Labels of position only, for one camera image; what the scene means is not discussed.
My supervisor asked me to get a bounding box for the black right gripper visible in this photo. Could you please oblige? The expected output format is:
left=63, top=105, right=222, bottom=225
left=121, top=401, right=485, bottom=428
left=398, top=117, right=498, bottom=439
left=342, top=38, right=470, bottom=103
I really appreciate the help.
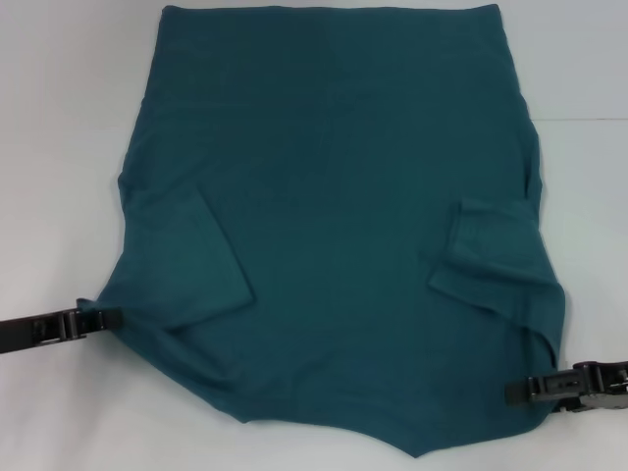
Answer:
left=504, top=359, right=628, bottom=414

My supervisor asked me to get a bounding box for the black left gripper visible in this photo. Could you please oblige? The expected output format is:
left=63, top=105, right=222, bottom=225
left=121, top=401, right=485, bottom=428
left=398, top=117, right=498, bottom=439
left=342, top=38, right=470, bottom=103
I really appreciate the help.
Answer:
left=0, top=306, right=123, bottom=355

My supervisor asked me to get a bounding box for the teal blue shirt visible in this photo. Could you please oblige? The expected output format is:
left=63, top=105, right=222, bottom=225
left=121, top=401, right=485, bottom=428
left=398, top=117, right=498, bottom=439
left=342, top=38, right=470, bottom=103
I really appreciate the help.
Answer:
left=76, top=3, right=569, bottom=446

